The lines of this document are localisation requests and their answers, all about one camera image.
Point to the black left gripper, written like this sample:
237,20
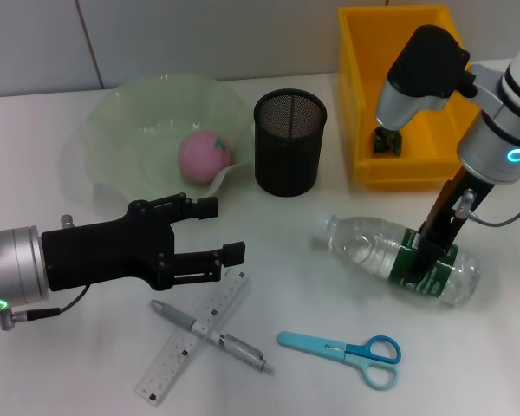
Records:
108,255

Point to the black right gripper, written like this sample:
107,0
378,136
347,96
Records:
450,208

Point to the clear green-label water bottle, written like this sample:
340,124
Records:
364,242

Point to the pink toy peach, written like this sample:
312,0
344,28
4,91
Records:
203,158

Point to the green plastic wrapper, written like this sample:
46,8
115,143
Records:
388,143

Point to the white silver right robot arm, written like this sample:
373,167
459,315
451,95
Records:
502,121

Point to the transparent plastic ruler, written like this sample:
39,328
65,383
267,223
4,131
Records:
190,342

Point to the grey white pen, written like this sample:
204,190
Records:
229,342

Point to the translucent green fruit plate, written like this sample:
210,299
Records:
134,143

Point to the black mesh pen holder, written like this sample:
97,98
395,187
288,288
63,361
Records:
288,151

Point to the blue scissors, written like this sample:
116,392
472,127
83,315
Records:
351,351

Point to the yellow plastic bin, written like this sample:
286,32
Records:
364,78

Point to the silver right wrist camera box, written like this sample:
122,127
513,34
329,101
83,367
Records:
424,73

